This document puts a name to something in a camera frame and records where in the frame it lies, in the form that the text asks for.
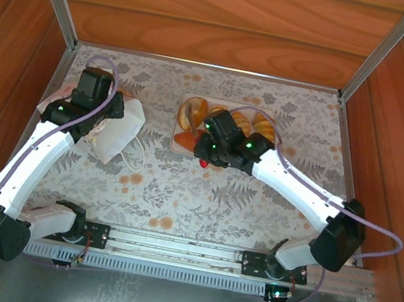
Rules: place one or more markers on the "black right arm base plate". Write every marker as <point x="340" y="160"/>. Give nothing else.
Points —
<point x="252" y="263"/>

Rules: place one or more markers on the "wide aluminium frame rail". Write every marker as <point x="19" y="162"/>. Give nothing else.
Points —
<point x="176" y="250"/>

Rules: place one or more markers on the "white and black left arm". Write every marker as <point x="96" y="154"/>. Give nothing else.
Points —
<point x="36" y="161"/>

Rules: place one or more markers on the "orange-red fake bread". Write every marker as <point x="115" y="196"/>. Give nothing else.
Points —
<point x="184" y="140"/>

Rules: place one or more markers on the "ridged golden fake bread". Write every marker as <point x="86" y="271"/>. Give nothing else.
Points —
<point x="242" y="121"/>
<point x="263" y="126"/>

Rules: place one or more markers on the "small golden fake bread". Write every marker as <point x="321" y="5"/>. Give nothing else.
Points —
<point x="217" y="110"/>

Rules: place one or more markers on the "small circuit board green light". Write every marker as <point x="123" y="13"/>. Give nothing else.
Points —
<point x="278" y="295"/>

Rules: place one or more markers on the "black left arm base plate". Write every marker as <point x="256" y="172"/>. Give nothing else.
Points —
<point x="97" y="236"/>

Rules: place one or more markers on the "pale pink plastic tray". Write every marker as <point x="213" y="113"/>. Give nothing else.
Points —
<point x="175" y="150"/>

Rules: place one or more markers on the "round golden fake bun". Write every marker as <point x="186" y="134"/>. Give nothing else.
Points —
<point x="200" y="113"/>

